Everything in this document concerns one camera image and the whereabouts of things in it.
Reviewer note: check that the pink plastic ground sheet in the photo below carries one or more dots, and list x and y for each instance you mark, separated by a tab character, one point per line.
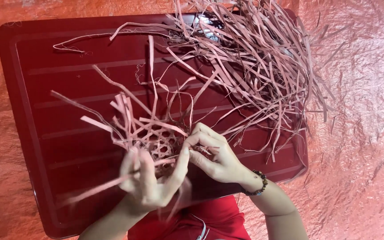
355	133

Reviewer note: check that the person's red shirt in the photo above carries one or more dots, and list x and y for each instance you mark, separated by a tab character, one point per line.
195	223

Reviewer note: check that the woven pink strip piece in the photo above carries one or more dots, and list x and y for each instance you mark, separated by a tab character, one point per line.
145	136

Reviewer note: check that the person's left hand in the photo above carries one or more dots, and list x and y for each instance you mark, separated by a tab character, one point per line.
152	190

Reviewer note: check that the pile of pink strips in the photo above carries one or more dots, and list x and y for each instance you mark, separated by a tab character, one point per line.
255	63

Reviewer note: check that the long loose pink strip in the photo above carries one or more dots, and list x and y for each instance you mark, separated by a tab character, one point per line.
112	36

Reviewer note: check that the dark red plastic tray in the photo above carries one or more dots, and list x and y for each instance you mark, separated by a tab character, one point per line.
88	116

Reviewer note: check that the person's right hand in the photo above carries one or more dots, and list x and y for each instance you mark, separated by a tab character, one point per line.
223	163

